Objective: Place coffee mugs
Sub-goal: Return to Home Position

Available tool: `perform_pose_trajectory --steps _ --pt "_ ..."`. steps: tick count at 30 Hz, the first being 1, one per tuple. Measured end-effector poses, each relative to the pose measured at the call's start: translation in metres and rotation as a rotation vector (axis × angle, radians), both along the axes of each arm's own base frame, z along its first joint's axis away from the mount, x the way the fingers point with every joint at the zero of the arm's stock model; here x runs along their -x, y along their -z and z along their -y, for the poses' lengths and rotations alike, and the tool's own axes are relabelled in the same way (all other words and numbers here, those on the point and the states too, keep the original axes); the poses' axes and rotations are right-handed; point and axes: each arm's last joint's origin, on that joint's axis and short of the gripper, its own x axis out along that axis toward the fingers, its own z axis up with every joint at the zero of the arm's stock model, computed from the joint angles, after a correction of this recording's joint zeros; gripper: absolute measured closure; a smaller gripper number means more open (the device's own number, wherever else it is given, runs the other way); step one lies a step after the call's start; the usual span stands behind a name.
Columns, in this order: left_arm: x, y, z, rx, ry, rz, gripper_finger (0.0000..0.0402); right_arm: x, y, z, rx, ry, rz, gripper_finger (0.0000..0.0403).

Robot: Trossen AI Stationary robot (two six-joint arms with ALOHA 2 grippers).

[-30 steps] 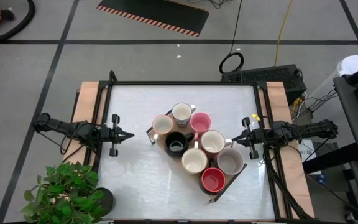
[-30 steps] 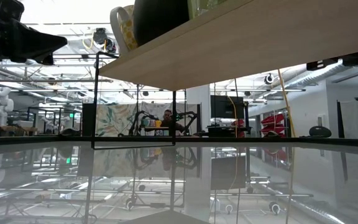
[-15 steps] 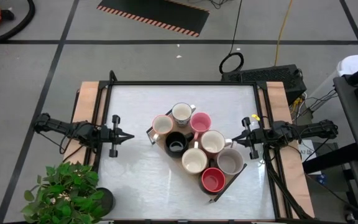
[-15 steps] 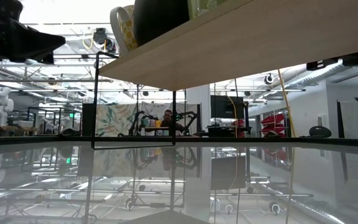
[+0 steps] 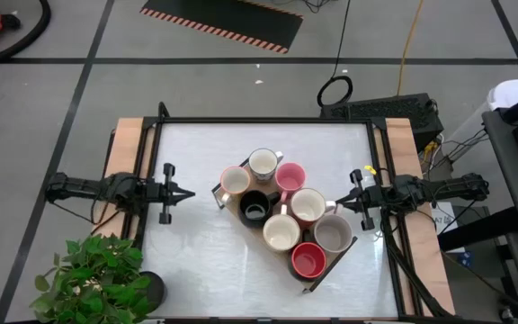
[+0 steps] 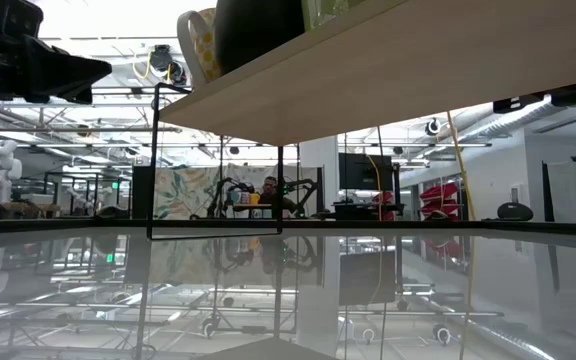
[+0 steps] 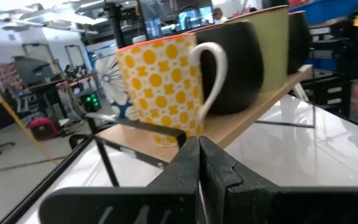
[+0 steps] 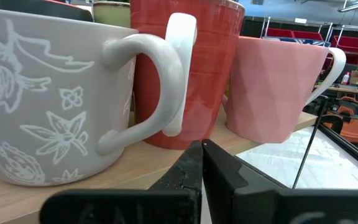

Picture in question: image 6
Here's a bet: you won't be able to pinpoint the black ceiling device yellow cable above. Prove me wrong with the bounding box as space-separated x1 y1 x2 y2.
132 43 189 87

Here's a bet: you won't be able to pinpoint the red storage bins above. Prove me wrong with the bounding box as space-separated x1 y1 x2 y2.
419 181 463 222

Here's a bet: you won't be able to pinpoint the black dome-shaped object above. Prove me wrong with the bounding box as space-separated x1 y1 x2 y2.
496 201 535 222

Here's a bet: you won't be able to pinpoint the yellow hanging cable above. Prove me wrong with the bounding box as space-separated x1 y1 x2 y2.
446 111 478 222

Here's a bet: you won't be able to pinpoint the black tall cabinet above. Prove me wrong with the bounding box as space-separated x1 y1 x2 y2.
131 164 154 220

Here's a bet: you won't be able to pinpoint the olive-cream glazed mug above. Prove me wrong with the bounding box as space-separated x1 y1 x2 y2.
301 0 365 33

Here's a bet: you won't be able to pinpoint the yellow checkered white mug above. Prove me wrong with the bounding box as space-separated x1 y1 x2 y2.
176 7 225 92

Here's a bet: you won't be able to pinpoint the white robot figure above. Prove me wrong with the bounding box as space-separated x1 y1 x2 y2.
0 139 24 204

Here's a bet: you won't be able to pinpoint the person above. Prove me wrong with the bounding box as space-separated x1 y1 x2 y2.
259 175 298 220

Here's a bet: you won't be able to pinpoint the floral patterned panel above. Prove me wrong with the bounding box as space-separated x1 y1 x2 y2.
151 163 319 221

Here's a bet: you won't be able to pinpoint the wooden background table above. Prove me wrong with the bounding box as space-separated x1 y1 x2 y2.
0 200 62 218

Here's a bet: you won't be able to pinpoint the black aluminium table frame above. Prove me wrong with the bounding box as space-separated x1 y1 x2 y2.
0 217 576 237

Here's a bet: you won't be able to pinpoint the black monitor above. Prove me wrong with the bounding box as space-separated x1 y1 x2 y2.
338 152 395 192

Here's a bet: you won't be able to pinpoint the thin orange hanging cable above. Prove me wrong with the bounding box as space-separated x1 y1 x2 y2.
366 153 384 222

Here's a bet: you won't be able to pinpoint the wooden shelf black wire frame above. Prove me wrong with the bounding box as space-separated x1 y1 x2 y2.
146 0 576 241

